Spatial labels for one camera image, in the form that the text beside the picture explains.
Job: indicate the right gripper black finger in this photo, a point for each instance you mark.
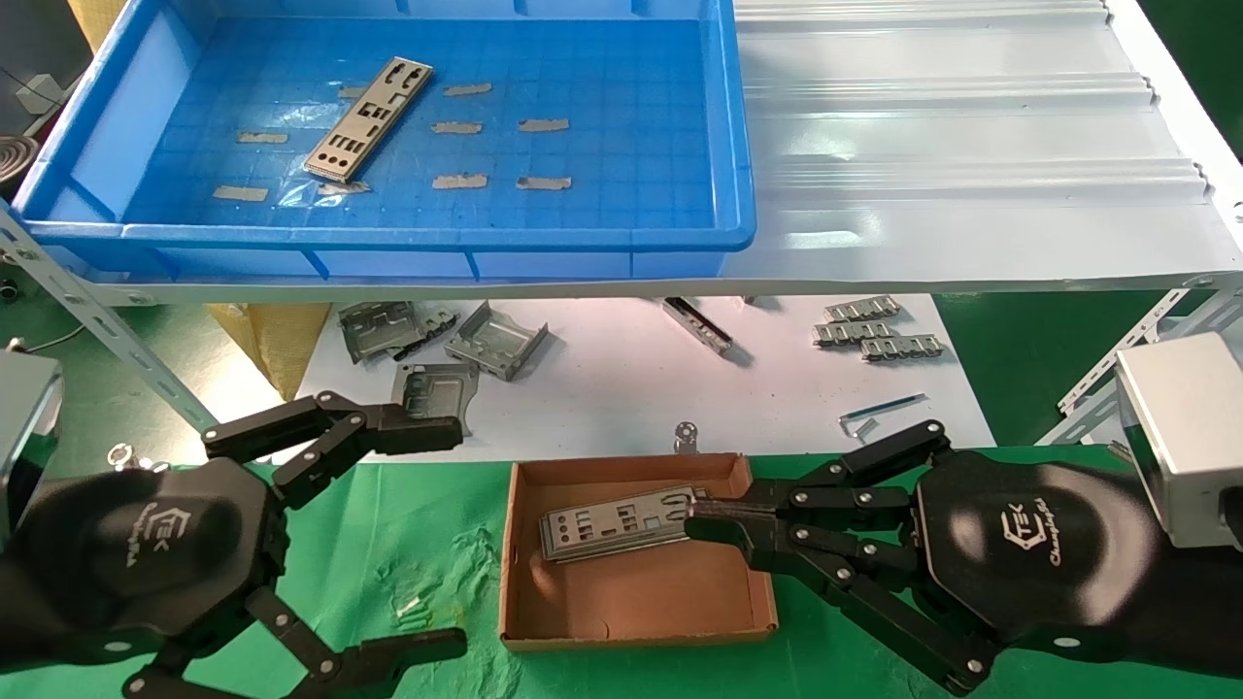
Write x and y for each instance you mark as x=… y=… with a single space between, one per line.
x=845 y=497
x=845 y=549

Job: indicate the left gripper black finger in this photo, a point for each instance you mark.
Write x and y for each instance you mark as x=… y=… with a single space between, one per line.
x=413 y=432
x=408 y=652

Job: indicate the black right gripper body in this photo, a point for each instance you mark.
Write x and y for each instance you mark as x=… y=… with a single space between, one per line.
x=1029 y=553

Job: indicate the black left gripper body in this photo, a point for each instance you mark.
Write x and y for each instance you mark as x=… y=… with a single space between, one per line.
x=146 y=553

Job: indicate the silver metal I/O shield plate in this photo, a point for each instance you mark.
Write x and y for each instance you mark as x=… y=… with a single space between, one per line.
x=364 y=126
x=621 y=550
x=621 y=519

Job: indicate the shallow brown cardboard box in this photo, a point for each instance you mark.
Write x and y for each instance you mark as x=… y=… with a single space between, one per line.
x=641 y=602

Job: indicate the large blue plastic tray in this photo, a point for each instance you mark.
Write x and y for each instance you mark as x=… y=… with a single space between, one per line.
x=621 y=78

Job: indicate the white plug box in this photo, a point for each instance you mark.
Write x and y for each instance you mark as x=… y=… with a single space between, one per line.
x=39 y=92

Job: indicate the grey flat metal plate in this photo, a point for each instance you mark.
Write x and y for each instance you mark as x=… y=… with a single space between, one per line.
x=437 y=386

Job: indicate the metal hex key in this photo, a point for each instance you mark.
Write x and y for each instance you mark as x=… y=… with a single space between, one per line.
x=884 y=407

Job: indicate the silver binder clip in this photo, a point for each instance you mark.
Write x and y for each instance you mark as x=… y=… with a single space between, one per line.
x=121 y=454

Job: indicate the grey stamped metal part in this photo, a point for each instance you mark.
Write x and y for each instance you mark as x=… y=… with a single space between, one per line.
x=384 y=330

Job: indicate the green cloth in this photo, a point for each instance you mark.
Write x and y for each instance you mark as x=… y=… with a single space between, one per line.
x=408 y=544

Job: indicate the small ridged metal part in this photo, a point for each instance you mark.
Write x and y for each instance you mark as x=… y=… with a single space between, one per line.
x=862 y=310
x=855 y=334
x=903 y=348

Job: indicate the yellow woven sack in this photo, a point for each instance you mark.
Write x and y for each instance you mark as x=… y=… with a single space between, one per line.
x=272 y=340

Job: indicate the small round metal clip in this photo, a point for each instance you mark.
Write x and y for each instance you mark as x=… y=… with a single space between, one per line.
x=687 y=439

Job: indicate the white slotted steel strut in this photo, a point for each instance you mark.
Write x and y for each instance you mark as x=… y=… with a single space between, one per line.
x=1097 y=377

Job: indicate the white paper sheet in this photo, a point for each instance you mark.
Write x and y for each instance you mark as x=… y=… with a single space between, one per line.
x=602 y=388

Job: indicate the narrow dark metal bar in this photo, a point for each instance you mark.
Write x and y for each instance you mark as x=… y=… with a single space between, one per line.
x=697 y=325

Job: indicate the white ridged shelf panel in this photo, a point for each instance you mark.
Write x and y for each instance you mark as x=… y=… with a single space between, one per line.
x=923 y=146

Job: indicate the grey spiral coil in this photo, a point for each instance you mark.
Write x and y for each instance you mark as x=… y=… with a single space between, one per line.
x=15 y=157

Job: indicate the yellow sheet piece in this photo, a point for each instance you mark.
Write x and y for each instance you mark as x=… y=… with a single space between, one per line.
x=95 y=19

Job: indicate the grey U-shaped metal bracket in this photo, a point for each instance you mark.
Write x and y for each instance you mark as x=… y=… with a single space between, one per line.
x=495 y=342

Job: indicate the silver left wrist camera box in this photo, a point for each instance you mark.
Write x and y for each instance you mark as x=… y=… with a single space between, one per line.
x=24 y=417

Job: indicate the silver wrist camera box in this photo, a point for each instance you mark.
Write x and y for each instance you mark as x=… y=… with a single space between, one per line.
x=1185 y=437
x=24 y=417

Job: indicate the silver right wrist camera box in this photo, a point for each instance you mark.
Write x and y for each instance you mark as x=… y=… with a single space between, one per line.
x=1185 y=437

